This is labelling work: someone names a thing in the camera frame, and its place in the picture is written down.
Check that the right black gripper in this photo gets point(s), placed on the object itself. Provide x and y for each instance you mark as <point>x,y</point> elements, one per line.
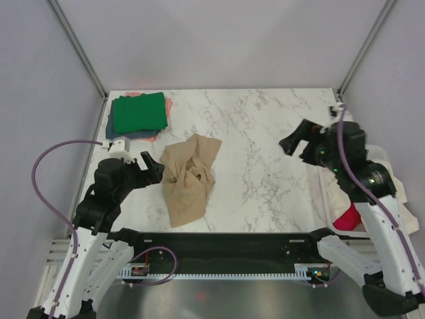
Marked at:
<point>309,131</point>

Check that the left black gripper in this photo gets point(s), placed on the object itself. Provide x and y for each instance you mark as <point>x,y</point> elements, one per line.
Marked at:
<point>147,176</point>

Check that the tan t shirt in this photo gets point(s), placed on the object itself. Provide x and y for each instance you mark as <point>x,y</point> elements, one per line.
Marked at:
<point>187,178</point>

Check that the red t shirt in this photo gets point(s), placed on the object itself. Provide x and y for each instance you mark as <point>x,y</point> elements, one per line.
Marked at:
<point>349,221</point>

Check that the cream t shirt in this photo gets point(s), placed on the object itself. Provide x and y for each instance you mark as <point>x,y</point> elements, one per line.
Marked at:
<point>398,206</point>

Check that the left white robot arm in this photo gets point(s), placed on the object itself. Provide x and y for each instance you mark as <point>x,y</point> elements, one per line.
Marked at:
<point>96,254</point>

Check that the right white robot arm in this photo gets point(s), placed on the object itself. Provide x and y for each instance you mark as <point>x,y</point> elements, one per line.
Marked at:
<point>395,285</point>

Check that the folded blue t shirt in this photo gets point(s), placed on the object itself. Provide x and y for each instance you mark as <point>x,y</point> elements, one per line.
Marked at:
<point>111,134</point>

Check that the folded green t shirt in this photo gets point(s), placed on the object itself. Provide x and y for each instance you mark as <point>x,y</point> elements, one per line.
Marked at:
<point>143,112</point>

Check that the folded pink t shirt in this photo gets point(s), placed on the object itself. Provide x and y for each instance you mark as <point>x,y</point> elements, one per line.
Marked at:
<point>168,107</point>

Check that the white plastic basket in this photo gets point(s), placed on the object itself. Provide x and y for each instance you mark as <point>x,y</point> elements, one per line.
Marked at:
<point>374,152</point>

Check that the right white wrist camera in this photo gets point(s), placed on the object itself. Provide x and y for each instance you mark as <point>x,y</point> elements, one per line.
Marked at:
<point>335,114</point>

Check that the white cable duct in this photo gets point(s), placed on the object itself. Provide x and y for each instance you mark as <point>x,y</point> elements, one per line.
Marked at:
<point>129,273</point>

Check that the right aluminium frame post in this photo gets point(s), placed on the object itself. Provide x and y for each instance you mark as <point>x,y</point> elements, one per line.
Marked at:
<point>365,47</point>

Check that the aluminium frame post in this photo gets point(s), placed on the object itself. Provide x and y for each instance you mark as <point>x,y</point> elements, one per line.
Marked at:
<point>72,38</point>
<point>365,47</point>

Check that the left aluminium frame post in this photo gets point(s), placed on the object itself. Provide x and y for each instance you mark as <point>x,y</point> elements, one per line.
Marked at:
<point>72,38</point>

